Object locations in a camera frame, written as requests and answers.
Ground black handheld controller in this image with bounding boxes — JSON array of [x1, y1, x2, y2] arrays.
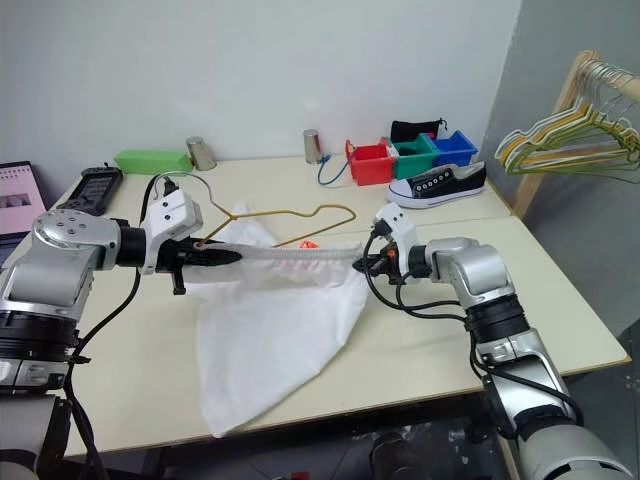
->
[[55, 163, 125, 217]]

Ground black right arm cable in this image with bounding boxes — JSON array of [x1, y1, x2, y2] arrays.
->
[[359, 222, 585, 441]]

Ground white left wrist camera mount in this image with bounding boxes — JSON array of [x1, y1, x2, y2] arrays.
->
[[138, 190, 205, 277]]

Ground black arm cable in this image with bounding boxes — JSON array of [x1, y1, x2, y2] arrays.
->
[[62, 172, 182, 480], [359, 222, 585, 441]]

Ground open laptop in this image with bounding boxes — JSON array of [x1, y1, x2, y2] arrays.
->
[[0, 160, 49, 269]]

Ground green plastic bin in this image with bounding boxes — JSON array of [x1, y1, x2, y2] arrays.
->
[[388, 133, 442, 180]]

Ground gold wire hanger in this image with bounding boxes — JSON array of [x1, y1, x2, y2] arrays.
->
[[152, 169, 358, 251]]

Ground white shorts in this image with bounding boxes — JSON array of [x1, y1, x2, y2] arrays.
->
[[182, 199, 370, 440]]

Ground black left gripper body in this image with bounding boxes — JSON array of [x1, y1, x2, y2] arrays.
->
[[153, 237, 201, 296]]

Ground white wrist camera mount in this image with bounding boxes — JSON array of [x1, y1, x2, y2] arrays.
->
[[373, 201, 420, 285], [138, 190, 205, 277]]

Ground wooden table leg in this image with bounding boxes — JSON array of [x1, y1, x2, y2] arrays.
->
[[498, 433, 522, 480]]

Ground red plastic bin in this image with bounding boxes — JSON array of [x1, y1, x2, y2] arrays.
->
[[344, 139, 396, 188]]

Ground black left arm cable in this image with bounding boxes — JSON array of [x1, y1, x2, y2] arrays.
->
[[62, 172, 182, 480]]

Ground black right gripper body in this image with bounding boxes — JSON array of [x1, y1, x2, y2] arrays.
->
[[377, 241, 407, 287]]

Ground metal cup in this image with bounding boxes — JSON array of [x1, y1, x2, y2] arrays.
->
[[184, 135, 218, 172], [302, 128, 324, 165]]

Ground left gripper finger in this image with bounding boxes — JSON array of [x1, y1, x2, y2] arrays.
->
[[189, 255, 245, 268], [188, 244, 245, 259]]

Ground black drawstring pouch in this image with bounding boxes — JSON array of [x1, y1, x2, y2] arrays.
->
[[389, 117, 447, 144]]

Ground wooden clothes rack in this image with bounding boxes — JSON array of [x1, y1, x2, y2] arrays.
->
[[513, 48, 640, 222]]

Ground black canvas sneaker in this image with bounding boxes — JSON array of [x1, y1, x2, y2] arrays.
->
[[386, 160, 488, 209]]

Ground white wire hanger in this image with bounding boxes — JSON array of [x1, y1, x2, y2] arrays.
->
[[497, 64, 640, 159]]

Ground blue cable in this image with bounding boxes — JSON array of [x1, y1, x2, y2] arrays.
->
[[316, 152, 352, 188]]

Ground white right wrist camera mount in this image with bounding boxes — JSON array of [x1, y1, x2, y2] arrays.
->
[[373, 201, 420, 285]]

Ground blue plastic bin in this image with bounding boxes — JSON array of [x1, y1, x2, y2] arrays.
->
[[431, 129, 479, 169]]

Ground green wire hanger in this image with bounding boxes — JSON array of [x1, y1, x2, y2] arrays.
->
[[502, 79, 640, 185]]

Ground green rectangular box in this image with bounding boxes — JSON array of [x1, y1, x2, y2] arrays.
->
[[112, 148, 194, 177]]

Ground yellow wire hanger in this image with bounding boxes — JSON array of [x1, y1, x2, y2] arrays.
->
[[494, 69, 640, 169]]

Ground dark rounded shape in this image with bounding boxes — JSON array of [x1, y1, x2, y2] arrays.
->
[[368, 431, 427, 480]]

